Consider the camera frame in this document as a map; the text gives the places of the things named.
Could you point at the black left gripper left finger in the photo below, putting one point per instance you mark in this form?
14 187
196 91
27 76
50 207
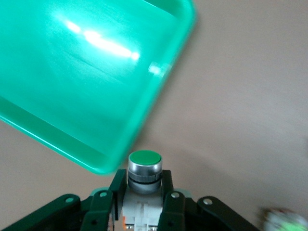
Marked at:
96 211

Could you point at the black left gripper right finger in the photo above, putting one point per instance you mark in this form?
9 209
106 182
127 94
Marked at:
175 211

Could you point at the green push button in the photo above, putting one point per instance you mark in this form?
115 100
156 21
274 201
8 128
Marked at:
284 223
144 158

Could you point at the green plastic tray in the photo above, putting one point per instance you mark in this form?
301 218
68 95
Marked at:
72 72

